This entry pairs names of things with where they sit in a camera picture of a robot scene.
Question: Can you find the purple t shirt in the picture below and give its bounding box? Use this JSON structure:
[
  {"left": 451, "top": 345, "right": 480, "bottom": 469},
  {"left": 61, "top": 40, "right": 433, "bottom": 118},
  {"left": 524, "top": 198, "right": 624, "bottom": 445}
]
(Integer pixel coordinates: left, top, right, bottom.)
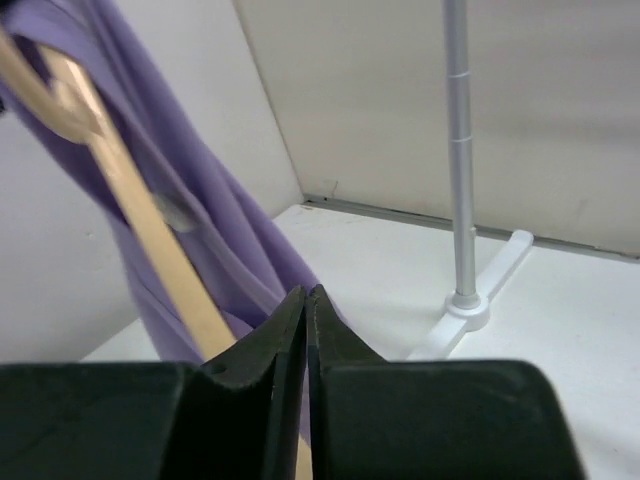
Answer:
[{"left": 1, "top": 1, "right": 317, "bottom": 363}]

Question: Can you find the wooden clothes hanger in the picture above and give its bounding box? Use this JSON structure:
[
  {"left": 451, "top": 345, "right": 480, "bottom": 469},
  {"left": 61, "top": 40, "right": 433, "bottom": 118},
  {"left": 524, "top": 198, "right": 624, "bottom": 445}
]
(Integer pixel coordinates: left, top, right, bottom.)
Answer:
[{"left": 0, "top": 24, "right": 311, "bottom": 480}]

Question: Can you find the white clothes rack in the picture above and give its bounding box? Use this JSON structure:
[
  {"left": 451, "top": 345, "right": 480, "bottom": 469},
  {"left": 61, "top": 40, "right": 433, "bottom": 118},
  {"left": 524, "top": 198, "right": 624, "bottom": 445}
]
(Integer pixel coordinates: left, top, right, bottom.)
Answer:
[{"left": 408, "top": 1, "right": 534, "bottom": 361}]

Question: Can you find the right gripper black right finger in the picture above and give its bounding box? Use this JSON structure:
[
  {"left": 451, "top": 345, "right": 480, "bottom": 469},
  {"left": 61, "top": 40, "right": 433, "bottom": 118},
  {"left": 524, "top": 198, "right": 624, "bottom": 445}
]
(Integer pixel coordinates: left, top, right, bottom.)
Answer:
[{"left": 306, "top": 286, "right": 586, "bottom": 479}]

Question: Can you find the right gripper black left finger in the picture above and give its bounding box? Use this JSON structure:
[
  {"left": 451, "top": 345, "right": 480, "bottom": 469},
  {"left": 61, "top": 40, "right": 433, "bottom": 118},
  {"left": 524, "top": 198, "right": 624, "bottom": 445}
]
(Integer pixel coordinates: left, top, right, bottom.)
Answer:
[{"left": 1, "top": 288, "right": 306, "bottom": 479}]

